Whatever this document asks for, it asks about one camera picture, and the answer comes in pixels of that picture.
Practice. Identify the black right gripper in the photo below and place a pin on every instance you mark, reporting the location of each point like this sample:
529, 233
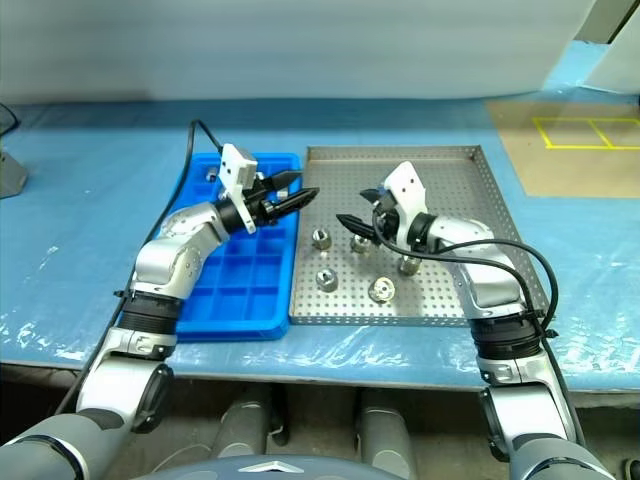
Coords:
384, 217

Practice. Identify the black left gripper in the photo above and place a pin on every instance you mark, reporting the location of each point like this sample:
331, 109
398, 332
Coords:
261, 204

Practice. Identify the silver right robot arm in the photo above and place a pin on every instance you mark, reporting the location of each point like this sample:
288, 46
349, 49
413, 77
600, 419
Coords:
495, 285

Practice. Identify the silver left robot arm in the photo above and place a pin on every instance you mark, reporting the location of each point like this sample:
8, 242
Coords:
165, 260

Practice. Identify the blue compartment tray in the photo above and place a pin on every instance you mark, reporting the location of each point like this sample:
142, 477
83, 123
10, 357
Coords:
240, 300

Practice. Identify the perforated metal tray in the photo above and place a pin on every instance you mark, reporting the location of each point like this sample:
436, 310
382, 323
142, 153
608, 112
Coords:
425, 170

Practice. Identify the white backdrop board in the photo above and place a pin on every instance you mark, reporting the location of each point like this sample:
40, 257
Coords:
300, 45

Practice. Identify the blue plastic table cover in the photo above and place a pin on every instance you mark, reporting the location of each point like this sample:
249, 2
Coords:
100, 150

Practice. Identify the brown cardboard sheet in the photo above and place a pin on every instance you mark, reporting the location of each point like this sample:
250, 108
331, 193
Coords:
575, 170

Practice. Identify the grey rounded robot leg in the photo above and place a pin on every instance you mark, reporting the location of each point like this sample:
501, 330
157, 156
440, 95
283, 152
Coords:
245, 425
387, 430

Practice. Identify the grey robot torso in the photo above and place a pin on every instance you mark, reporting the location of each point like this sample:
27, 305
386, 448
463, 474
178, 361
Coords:
265, 469

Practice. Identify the white slanted panel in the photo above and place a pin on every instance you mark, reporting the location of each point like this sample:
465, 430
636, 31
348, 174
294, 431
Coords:
617, 60

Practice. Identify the dark object on floor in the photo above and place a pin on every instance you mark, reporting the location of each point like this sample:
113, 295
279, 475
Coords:
631, 470

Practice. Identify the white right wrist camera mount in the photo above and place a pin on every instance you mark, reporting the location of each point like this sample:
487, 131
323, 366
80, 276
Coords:
407, 187

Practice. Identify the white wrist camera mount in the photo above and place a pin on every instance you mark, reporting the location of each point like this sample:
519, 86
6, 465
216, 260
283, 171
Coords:
235, 167
407, 187

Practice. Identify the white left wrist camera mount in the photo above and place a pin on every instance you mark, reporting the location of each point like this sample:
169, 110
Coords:
235, 167

